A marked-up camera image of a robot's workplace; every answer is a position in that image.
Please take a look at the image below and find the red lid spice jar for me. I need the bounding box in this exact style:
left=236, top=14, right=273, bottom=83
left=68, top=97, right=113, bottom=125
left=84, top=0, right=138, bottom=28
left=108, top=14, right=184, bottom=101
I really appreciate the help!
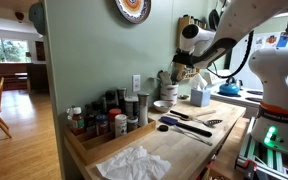
left=108, top=108, right=122, bottom=132

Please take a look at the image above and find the tall silver-white grinder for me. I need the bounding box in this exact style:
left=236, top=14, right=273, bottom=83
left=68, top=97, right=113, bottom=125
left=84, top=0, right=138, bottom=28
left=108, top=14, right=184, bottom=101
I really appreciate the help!
left=136, top=91, right=151, bottom=128

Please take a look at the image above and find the colourful decorative wall plate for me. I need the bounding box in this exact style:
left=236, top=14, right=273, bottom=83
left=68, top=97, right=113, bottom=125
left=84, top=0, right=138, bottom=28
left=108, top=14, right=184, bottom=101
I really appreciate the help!
left=113, top=0, right=152, bottom=25

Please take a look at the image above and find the grey-green wall ornament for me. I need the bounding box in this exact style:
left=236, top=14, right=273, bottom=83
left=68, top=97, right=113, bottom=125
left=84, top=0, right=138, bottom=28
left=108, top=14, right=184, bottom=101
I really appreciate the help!
left=28, top=2, right=46, bottom=36

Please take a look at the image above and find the white wall outlet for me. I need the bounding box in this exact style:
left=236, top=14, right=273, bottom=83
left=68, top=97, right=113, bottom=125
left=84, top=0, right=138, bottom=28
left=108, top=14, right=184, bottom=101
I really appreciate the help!
left=131, top=74, right=142, bottom=93

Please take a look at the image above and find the black cap dark bottle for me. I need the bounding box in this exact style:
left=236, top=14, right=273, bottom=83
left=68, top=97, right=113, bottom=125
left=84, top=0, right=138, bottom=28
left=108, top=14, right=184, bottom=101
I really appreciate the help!
left=104, top=89, right=118, bottom=111

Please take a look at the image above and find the crumpled white paper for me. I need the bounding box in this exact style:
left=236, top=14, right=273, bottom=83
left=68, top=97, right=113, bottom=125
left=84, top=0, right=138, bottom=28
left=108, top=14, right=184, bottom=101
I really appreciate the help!
left=95, top=145, right=172, bottom=180

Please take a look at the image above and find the white stove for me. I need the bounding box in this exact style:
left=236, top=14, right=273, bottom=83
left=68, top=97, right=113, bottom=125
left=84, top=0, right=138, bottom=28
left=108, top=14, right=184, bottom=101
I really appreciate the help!
left=203, top=69, right=267, bottom=118

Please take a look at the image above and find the blue silicone spatula black handle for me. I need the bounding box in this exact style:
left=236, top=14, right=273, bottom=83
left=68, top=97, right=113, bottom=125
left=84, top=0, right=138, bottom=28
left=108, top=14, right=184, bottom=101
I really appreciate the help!
left=159, top=115, right=214, bottom=138

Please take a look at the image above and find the white ceramic bowl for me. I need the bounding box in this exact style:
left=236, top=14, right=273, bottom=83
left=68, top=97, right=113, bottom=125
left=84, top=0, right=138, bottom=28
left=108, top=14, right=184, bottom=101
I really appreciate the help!
left=153, top=99, right=174, bottom=113

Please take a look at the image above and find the tall dark pepper grinder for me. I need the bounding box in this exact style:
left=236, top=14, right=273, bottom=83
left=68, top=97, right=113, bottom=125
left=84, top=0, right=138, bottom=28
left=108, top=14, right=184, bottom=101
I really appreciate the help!
left=116, top=86, right=128, bottom=114

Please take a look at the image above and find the white spice shaker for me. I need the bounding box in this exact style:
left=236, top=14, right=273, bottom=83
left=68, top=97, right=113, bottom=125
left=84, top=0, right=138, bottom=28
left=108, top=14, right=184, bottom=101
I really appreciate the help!
left=114, top=113, right=128, bottom=139

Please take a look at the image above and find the wooden bench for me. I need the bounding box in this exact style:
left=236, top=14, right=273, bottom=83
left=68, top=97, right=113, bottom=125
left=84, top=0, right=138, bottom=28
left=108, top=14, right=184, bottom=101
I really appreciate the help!
left=0, top=62, right=30, bottom=92

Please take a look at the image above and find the metal fork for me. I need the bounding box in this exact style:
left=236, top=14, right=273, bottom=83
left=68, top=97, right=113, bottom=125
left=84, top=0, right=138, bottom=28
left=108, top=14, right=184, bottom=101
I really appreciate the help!
left=170, top=125, right=214, bottom=147

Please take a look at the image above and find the wooden spoon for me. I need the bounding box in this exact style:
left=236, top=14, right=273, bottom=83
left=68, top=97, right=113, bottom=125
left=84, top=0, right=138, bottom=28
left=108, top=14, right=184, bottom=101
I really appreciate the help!
left=178, top=109, right=217, bottom=122

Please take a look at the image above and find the wooden spice tray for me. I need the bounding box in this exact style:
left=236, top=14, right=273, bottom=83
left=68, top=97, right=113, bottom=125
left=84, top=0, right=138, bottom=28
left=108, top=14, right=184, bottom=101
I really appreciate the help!
left=63, top=118, right=157, bottom=167

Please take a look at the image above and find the white bucket red print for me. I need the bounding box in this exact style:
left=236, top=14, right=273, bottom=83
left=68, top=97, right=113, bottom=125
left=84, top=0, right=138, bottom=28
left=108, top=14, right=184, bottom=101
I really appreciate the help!
left=159, top=83, right=179, bottom=107

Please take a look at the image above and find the small silver lid jar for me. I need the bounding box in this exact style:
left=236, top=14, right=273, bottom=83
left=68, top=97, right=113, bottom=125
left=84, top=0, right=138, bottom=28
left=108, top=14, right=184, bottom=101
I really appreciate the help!
left=126, top=115, right=139, bottom=133

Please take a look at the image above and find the slotted metal spoon black handle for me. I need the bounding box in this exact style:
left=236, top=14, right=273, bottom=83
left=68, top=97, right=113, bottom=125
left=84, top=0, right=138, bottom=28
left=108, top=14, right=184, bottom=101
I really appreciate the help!
left=169, top=108, right=224, bottom=128

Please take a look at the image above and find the dark picture frame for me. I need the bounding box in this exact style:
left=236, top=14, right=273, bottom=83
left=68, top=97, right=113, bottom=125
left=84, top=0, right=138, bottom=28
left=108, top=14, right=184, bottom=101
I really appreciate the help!
left=34, top=40, right=46, bottom=62

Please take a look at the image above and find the black round cap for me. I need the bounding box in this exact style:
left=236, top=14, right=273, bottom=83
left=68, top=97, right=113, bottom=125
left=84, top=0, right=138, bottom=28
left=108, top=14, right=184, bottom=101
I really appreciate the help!
left=157, top=124, right=170, bottom=133

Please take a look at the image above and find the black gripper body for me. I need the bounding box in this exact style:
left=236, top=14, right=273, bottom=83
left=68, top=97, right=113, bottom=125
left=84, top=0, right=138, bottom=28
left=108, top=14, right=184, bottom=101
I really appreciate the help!
left=172, top=51, right=202, bottom=69

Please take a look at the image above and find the dark kitchen utensil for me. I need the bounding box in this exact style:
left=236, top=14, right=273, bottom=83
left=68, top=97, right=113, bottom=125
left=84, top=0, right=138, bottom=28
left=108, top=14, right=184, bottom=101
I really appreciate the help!
left=170, top=68, right=180, bottom=84

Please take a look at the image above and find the blue lid spice jar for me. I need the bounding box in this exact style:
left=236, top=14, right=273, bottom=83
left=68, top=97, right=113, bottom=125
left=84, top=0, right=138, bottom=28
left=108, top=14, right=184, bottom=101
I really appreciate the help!
left=95, top=114, right=109, bottom=136

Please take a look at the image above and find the wooden spatula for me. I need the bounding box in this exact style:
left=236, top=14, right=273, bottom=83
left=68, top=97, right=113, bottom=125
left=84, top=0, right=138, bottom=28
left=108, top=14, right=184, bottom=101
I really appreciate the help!
left=175, top=64, right=186, bottom=83

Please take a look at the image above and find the dark spice bottle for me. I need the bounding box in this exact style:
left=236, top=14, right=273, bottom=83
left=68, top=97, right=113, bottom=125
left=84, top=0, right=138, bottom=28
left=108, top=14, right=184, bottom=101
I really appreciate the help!
left=83, top=103, right=97, bottom=133
left=91, top=99, right=106, bottom=117

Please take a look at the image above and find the white cap brown bottle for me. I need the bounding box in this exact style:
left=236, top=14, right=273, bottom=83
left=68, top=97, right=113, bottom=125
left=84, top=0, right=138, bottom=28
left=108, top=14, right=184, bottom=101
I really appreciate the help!
left=70, top=106, right=86, bottom=136

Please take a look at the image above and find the window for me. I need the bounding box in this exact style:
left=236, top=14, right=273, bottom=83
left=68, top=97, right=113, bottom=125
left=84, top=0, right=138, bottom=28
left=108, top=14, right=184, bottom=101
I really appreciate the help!
left=0, top=36, right=32, bottom=64

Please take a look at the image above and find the small clear bottle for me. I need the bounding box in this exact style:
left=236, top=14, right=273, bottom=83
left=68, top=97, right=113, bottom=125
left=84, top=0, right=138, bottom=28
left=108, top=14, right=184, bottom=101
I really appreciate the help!
left=65, top=107, right=74, bottom=129

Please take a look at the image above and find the red round ornament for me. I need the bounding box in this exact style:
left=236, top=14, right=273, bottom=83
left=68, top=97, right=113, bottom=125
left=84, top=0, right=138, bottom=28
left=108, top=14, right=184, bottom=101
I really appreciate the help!
left=14, top=11, right=25, bottom=22

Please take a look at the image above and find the wooden wall spice rack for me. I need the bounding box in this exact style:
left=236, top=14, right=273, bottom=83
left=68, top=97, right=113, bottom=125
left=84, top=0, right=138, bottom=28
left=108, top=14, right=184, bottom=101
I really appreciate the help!
left=176, top=14, right=208, bottom=34

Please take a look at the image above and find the blue kettle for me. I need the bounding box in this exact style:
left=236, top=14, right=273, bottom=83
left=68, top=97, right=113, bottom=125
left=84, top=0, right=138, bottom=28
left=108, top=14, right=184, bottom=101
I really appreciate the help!
left=218, top=76, right=242, bottom=97

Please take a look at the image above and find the round metal tin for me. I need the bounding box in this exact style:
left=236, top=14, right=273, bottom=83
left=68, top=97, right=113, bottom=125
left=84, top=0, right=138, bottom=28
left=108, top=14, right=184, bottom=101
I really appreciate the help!
left=123, top=96, right=140, bottom=118

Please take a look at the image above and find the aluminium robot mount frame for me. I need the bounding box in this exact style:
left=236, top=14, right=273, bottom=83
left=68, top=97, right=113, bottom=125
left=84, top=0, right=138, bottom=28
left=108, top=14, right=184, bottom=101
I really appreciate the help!
left=234, top=116, right=288, bottom=180

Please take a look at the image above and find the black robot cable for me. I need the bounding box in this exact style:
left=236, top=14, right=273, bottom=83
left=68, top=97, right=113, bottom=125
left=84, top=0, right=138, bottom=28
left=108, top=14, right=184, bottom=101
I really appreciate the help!
left=206, top=30, right=255, bottom=80

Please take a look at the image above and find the white fridge note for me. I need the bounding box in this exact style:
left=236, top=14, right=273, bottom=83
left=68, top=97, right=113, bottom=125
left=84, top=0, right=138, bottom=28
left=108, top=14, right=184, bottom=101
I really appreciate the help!
left=254, top=35, right=267, bottom=51

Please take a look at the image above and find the blue tissue box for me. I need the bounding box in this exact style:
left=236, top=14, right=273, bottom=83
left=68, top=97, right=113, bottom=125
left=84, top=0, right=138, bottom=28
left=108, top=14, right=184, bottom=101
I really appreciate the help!
left=189, top=88, right=212, bottom=108

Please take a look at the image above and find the white refrigerator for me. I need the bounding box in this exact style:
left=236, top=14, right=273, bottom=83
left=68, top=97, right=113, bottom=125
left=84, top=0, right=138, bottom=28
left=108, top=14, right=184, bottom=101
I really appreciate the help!
left=230, top=31, right=288, bottom=91

